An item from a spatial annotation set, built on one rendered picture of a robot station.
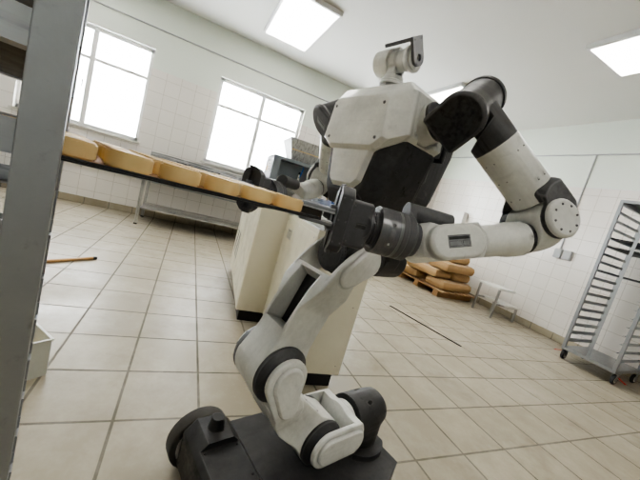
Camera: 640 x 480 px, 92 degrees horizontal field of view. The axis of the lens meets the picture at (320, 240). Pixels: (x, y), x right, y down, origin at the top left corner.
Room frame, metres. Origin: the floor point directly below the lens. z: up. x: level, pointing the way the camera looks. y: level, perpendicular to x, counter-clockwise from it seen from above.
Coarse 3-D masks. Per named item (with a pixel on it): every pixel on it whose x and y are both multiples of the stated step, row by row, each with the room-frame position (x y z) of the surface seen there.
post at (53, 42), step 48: (48, 0) 0.25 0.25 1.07; (48, 48) 0.25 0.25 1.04; (48, 96) 0.26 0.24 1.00; (48, 144) 0.26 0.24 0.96; (48, 192) 0.26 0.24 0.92; (0, 240) 0.25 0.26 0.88; (0, 288) 0.25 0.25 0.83; (0, 336) 0.25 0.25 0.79; (0, 384) 0.26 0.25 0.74; (0, 432) 0.26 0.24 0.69
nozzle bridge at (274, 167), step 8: (272, 160) 2.08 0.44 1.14; (280, 160) 2.07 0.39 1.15; (288, 160) 2.09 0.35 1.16; (272, 168) 2.06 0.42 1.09; (280, 168) 2.16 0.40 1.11; (288, 168) 2.18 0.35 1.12; (296, 168) 2.20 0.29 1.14; (304, 168) 2.22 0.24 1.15; (272, 176) 2.07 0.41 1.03; (296, 176) 2.21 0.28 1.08; (304, 176) 2.22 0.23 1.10
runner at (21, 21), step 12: (0, 0) 0.26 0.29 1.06; (12, 0) 0.26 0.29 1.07; (0, 12) 0.26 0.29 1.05; (12, 12) 0.26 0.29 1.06; (24, 12) 0.26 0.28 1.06; (0, 24) 0.26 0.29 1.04; (12, 24) 0.26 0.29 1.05; (24, 24) 0.26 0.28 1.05; (0, 36) 0.26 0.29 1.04; (12, 36) 0.26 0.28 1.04; (24, 36) 0.27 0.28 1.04; (24, 48) 0.28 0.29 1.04
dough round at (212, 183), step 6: (204, 180) 0.43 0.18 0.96; (210, 180) 0.42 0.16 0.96; (216, 180) 0.42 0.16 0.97; (222, 180) 0.42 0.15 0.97; (228, 180) 0.43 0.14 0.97; (204, 186) 0.43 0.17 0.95; (210, 186) 0.42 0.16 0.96; (216, 186) 0.42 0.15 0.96; (222, 186) 0.42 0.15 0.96; (228, 186) 0.43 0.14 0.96; (234, 186) 0.43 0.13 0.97; (240, 186) 0.45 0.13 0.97; (222, 192) 0.43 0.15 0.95; (228, 192) 0.43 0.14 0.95; (234, 192) 0.44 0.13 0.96
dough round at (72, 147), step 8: (64, 144) 0.31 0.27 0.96; (72, 144) 0.32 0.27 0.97; (80, 144) 0.32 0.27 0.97; (88, 144) 0.33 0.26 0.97; (64, 152) 0.31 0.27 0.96; (72, 152) 0.32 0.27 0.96; (80, 152) 0.32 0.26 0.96; (88, 152) 0.33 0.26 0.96; (96, 152) 0.34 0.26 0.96; (88, 160) 0.33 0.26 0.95
